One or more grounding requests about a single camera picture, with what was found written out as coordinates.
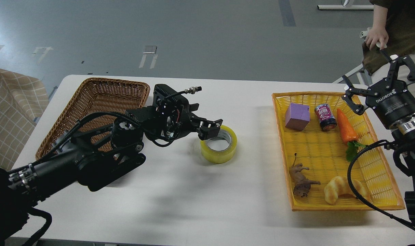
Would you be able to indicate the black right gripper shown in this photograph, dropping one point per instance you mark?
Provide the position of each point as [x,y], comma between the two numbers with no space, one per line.
[393,100]

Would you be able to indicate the person in dark shirt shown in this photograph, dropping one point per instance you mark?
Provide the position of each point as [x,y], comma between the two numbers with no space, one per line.
[398,18]

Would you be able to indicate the beige checkered cloth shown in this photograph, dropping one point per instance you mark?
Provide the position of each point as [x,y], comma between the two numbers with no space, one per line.
[22,100]

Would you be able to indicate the purple foam cube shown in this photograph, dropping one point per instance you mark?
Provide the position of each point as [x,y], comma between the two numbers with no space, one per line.
[297,116]

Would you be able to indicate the small purple drink can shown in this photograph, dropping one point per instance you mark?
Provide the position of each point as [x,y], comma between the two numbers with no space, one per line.
[325,117]

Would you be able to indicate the person's hand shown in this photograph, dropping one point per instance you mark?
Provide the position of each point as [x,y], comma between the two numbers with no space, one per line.
[377,35]

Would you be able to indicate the toy croissant bread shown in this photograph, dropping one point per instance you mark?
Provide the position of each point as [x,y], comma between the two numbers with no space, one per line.
[339,186]

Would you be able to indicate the brown wicker basket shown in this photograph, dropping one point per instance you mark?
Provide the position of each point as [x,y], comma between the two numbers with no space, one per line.
[96,95]

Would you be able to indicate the yellow tape roll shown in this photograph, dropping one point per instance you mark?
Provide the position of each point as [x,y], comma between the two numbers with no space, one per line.
[220,149]

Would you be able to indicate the brown toy lion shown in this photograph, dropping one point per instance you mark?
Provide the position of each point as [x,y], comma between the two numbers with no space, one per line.
[302,185]

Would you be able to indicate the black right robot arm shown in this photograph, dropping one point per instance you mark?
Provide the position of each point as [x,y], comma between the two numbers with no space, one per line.
[403,148]

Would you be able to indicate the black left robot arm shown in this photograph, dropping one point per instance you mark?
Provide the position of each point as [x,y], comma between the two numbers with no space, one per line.
[100,148]

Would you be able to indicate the orange toy carrot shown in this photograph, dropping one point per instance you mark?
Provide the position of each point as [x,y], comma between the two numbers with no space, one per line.
[348,135]

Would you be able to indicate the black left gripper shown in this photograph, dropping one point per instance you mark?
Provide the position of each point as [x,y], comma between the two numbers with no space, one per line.
[170,116]

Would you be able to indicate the white handheld controller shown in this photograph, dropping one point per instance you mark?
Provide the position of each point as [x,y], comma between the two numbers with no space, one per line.
[363,34]

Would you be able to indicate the yellow plastic basket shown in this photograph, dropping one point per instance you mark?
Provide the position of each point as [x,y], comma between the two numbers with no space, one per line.
[325,155]

